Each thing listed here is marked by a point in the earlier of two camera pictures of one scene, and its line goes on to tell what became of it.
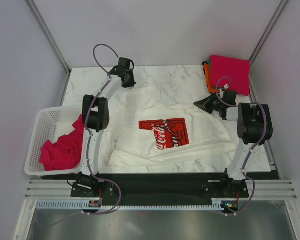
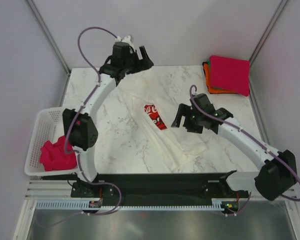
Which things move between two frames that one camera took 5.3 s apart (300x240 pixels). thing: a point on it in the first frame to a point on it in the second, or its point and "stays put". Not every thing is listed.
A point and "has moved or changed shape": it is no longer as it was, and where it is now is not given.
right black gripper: x=205 y=103 to x=183 y=110
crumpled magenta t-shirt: x=66 y=153 stays put
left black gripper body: x=131 y=80 to x=131 y=64
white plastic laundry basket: x=50 y=124 stays put
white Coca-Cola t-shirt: x=149 y=125 has moved or changed shape
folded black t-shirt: x=204 y=62 stays put
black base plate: x=160 y=187 stays put
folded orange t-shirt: x=206 y=67 stays put
